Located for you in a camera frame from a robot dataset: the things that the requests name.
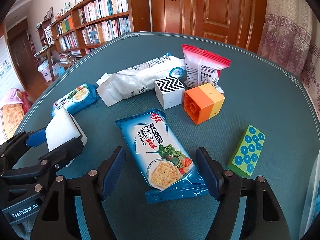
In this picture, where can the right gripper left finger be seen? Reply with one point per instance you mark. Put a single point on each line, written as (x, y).
(57, 218)

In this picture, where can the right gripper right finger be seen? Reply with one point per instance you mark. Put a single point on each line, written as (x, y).
(263, 219)

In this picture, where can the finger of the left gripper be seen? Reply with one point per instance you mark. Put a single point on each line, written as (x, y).
(14, 148)
(48, 164)

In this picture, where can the white square soap block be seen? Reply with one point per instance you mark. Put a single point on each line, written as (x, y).
(62, 128)

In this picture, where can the green blue dotted block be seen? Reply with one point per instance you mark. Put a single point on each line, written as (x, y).
(247, 152)

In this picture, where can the blue cracker pack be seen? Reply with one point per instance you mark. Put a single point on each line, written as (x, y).
(164, 163)
(76, 100)

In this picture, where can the white plastic refill bag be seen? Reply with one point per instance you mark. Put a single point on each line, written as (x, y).
(113, 88)

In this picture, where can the orange yellow toy brick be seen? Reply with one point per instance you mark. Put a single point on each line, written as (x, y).
(202, 103)

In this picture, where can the zigzag pattern white cube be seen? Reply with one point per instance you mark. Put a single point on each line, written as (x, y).
(169, 91)

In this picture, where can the red white snack packet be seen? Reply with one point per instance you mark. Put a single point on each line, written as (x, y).
(203, 67)

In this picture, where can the clear plastic round bin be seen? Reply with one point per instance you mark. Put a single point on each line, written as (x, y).
(311, 206)

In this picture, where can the wooden bookshelf with books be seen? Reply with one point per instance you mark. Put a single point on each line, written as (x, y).
(92, 23)

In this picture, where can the purple patterned curtain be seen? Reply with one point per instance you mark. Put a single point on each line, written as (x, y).
(291, 39)

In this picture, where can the brown wooden door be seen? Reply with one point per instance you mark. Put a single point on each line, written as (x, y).
(235, 22)

